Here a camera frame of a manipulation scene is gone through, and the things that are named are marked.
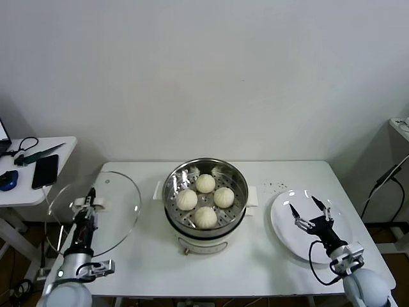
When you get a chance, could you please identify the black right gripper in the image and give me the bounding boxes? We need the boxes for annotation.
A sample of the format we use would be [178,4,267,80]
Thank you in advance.
[289,196,348,252]

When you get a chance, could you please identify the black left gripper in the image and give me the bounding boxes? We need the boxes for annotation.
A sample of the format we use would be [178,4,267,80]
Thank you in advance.
[65,187,98,255]

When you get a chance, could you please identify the round glass pot lid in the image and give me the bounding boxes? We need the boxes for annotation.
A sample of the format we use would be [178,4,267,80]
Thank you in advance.
[44,171,143,258]

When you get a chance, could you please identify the white steamed baozi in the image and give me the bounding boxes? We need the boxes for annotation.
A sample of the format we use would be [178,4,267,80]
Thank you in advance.
[194,206,218,230]
[194,173,217,194]
[176,189,199,212]
[213,187,236,208]

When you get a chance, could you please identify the perforated steel steamer basket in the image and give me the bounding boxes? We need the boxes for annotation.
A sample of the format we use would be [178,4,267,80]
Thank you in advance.
[162,157,249,232]

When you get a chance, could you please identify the stainless steel steamer pot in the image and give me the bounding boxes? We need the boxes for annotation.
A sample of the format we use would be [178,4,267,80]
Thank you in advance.
[153,180,259,257]

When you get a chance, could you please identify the white round plate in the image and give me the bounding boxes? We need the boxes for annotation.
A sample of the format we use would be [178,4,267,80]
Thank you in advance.
[270,189,354,265]

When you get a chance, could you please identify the dark crumbs scatter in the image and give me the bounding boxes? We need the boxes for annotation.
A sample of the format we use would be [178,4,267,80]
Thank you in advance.
[260,180,287,194]

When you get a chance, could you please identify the black smartphone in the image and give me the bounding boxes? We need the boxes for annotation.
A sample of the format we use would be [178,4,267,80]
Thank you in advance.
[31,154,59,191]

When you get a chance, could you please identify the white side table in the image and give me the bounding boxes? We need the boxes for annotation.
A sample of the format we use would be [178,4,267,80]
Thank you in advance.
[0,136,78,282]

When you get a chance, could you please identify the green black flat strip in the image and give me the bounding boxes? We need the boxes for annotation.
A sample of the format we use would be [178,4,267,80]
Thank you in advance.
[22,143,66,164]

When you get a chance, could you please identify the blue computer mouse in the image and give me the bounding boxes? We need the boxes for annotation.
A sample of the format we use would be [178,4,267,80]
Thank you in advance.
[0,171,17,193]

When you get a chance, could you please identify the black laptop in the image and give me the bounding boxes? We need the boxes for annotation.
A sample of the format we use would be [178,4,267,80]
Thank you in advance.
[0,118,12,154]

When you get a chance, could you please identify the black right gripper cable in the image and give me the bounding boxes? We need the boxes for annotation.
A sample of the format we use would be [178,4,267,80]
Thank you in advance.
[308,241,344,286]

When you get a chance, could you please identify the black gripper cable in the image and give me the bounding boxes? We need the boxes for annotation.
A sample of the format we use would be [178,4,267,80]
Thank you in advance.
[308,241,344,286]
[76,262,100,283]

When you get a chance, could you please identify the white charging cable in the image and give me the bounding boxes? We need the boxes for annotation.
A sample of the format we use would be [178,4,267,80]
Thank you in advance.
[40,187,68,236]

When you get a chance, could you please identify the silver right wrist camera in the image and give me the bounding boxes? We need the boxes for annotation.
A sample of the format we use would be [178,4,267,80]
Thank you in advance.
[330,242,365,276]

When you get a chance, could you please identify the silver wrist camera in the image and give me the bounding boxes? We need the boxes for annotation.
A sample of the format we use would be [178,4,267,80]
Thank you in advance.
[91,259,115,276]
[330,242,365,276]

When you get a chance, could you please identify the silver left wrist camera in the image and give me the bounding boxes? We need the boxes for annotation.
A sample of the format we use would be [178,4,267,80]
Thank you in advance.
[91,259,115,276]

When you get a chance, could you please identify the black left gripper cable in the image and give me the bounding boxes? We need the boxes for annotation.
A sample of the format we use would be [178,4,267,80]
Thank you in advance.
[76,262,100,283]

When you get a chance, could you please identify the black hanging power cable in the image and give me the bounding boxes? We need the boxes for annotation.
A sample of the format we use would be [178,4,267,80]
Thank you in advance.
[360,156,408,237]

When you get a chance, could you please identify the black looped cable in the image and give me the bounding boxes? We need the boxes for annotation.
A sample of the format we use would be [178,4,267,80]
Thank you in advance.
[0,136,39,158]

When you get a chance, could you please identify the black floor cables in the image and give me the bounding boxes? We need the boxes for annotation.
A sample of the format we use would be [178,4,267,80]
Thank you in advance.
[0,278,36,307]

